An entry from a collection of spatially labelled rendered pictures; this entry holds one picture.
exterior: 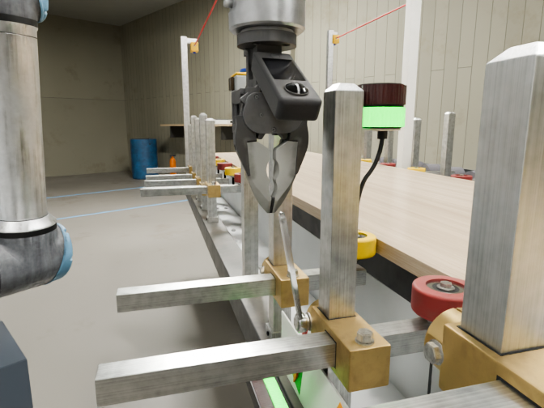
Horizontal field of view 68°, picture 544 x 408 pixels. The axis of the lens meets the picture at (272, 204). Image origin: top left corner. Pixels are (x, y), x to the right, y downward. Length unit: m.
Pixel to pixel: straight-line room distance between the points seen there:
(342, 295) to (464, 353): 0.24
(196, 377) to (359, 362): 0.17
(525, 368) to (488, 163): 0.12
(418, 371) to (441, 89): 4.19
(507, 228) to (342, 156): 0.25
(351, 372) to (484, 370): 0.21
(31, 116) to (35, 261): 0.33
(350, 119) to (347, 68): 4.97
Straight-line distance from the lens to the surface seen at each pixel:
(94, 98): 10.33
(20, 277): 1.11
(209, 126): 1.69
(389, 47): 5.16
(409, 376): 0.82
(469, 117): 4.67
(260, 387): 0.70
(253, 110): 0.48
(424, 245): 0.75
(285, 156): 0.49
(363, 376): 0.49
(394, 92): 0.49
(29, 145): 1.06
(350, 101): 0.48
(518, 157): 0.26
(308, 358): 0.49
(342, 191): 0.48
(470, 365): 0.30
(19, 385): 1.12
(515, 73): 0.27
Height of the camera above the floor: 1.11
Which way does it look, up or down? 11 degrees down
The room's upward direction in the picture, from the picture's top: straight up
